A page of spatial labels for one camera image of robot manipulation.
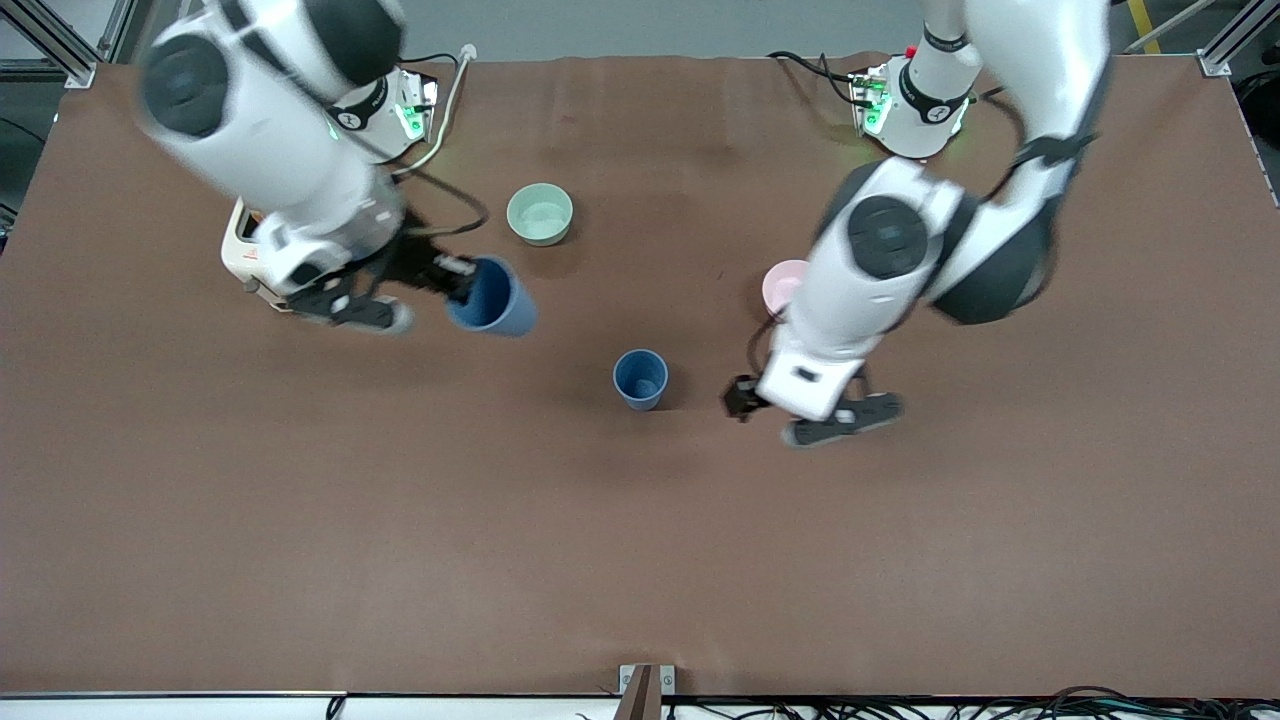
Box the white toaster power cable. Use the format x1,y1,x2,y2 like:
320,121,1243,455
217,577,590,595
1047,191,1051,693
390,44,478,179

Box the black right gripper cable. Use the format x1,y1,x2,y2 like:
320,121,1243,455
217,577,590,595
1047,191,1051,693
400,165,491,243

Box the black left arm base cable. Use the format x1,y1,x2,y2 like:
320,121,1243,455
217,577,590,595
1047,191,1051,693
767,50,863,107

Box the brown table cover sheet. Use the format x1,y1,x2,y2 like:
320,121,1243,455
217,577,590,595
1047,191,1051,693
0,50,1280,698

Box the black arm base cable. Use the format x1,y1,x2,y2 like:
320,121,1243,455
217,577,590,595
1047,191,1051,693
767,50,863,107
398,50,461,93

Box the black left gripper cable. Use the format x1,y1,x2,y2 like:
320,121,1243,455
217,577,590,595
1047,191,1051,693
975,85,1031,201

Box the blue plastic cup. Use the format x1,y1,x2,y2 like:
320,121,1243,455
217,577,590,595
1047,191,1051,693
445,255,539,339
612,348,670,413

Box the black cable bundle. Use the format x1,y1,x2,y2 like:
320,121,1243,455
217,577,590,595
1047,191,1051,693
575,685,1280,720

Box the mint green bowl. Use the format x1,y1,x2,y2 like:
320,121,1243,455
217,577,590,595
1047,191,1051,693
506,183,575,247

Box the cream white toaster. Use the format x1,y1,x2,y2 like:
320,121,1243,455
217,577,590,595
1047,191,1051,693
220,196,303,314

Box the pink bowl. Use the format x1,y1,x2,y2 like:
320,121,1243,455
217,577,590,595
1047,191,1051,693
762,259,811,320

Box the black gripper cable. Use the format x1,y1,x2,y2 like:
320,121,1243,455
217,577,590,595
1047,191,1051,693
400,165,491,243
975,85,1031,201

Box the small metal bracket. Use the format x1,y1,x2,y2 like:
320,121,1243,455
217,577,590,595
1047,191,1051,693
618,663,677,720

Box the black right arm base cable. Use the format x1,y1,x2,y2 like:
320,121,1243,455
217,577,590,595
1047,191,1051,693
398,50,461,93

